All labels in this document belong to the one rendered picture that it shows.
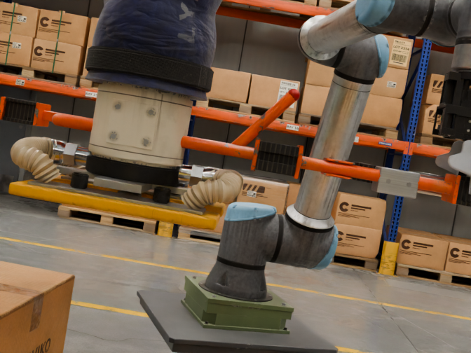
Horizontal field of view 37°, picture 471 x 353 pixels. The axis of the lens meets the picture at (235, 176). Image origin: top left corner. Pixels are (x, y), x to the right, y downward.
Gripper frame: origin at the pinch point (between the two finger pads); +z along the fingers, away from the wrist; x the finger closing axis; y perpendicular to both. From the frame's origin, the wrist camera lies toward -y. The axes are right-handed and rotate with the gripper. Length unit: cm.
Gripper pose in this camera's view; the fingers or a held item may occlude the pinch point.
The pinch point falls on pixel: (467, 188)
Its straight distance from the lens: 130.7
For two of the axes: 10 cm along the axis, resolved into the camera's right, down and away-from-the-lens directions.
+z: -1.7, 9.8, 0.5
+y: -9.8, -1.7, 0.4
